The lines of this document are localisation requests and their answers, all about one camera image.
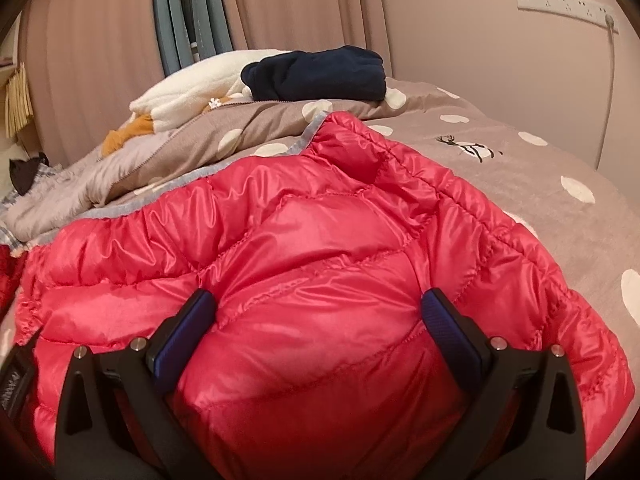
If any white power cable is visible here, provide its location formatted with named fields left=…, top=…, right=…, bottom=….
left=595, top=15, right=619, bottom=171

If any folded navy garment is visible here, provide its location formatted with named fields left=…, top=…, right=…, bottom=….
left=240, top=45, right=388, bottom=103

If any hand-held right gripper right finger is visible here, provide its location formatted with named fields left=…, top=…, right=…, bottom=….
left=421, top=287, right=587, bottom=480

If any white wall socket strip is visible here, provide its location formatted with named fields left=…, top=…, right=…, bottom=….
left=515, top=0, right=613, bottom=17

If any pink hooded puffer jacket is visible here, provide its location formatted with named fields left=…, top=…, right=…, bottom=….
left=10, top=112, right=636, bottom=480

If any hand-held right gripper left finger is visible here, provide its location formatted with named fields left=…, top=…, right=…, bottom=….
left=54, top=288, right=217, bottom=480

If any polka dot bed sheet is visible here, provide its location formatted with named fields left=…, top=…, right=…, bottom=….
left=0, top=77, right=640, bottom=480

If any black cloth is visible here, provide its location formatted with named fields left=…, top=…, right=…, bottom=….
left=9, top=157, right=51, bottom=195

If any white goose plush toy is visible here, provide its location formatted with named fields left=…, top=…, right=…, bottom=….
left=102, top=49, right=291, bottom=156

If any grey duvet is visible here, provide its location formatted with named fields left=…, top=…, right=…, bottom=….
left=0, top=99, right=333, bottom=251

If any yellow pleated cloth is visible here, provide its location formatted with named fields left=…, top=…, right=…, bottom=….
left=4, top=62, right=33, bottom=136

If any folded red puffer jacket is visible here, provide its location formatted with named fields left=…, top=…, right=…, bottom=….
left=0, top=247, right=18, bottom=311

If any pink curtain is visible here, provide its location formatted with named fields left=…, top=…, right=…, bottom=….
left=20, top=0, right=166, bottom=161
left=215, top=0, right=396, bottom=76

